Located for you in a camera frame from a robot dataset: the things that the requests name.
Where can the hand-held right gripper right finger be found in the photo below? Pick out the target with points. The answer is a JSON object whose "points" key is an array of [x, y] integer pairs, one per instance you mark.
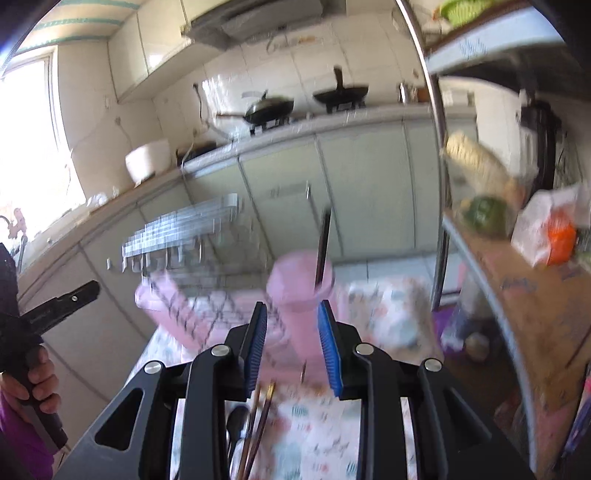
{"points": [[328, 350]]}

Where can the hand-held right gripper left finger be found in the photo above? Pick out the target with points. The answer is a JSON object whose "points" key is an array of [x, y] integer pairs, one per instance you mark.
{"points": [[256, 350]]}

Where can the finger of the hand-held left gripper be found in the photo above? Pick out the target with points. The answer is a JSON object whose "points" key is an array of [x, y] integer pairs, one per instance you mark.
{"points": [[69, 301]]}

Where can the brown chopstick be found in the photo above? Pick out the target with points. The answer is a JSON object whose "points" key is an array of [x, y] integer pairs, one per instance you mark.
{"points": [[253, 429], [265, 420]]}

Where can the large pink utensil cup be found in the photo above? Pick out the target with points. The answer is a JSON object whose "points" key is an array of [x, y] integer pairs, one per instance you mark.
{"points": [[295, 286]]}

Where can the small pink utensil cup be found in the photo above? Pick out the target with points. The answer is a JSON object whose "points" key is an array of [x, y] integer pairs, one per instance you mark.
{"points": [[161, 304]]}

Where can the person's left hand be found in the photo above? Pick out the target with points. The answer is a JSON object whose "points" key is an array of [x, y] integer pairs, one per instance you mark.
{"points": [[46, 383]]}

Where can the pink drip tray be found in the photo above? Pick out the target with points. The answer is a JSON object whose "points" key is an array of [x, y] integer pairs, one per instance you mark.
{"points": [[286, 371]]}

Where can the metal faucet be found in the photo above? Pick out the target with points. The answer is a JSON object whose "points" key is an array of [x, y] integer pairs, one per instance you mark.
{"points": [[20, 244]]}

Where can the floral tablecloth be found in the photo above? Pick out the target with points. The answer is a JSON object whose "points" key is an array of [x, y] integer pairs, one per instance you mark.
{"points": [[318, 438]]}

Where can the white rice cooker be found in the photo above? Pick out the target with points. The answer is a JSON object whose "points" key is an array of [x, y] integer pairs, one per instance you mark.
{"points": [[150, 161]]}

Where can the kitchen window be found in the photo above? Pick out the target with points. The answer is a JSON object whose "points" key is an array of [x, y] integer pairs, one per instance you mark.
{"points": [[27, 138]]}

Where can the dark flat appliance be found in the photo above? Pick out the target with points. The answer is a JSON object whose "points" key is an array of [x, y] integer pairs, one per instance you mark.
{"points": [[196, 150]]}

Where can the green bell pepper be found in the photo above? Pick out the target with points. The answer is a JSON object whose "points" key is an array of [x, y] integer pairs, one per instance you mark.
{"points": [[485, 214]]}

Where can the brown cardboard sheet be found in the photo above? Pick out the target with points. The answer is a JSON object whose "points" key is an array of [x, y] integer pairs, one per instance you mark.
{"points": [[531, 295]]}

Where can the black gas stove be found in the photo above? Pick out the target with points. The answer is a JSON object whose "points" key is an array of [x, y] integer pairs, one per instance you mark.
{"points": [[272, 123]]}

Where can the clear bag of pale food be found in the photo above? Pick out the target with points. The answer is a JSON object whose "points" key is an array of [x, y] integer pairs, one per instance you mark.
{"points": [[480, 161]]}

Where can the wok with lid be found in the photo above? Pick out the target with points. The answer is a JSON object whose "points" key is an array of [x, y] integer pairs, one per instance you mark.
{"points": [[270, 108]]}

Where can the crinkled white plastic bag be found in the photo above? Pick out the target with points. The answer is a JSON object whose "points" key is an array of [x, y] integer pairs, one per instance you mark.
{"points": [[545, 221]]}

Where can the black frying pan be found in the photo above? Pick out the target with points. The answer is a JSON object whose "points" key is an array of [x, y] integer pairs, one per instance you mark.
{"points": [[341, 95]]}

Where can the metal storage shelf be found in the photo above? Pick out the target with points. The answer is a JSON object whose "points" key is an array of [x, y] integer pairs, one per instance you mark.
{"points": [[436, 115]]}

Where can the tall black appliance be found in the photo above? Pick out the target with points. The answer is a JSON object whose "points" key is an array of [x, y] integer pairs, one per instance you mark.
{"points": [[540, 138]]}

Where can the metal range hood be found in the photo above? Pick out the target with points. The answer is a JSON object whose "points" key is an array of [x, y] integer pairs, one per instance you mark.
{"points": [[249, 25]]}

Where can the cream wall cabinets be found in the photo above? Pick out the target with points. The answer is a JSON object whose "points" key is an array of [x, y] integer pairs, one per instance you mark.
{"points": [[138, 46]]}

